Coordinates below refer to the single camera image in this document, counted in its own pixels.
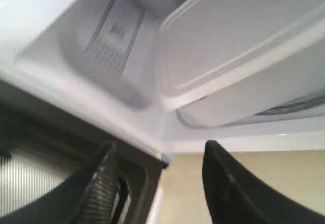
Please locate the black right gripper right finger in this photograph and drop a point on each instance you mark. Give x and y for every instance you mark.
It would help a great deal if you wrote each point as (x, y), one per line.
(233, 194)

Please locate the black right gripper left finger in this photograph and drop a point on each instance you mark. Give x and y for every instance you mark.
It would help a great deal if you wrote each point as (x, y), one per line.
(99, 198)

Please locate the white appliance door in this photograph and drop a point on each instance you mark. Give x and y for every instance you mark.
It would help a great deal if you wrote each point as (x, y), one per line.
(44, 157)

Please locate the white microwave oven body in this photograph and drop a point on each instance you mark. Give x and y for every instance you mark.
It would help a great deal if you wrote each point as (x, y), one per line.
(96, 59)

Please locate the white plastic lidded container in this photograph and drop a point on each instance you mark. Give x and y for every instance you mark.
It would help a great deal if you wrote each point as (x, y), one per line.
(229, 62)

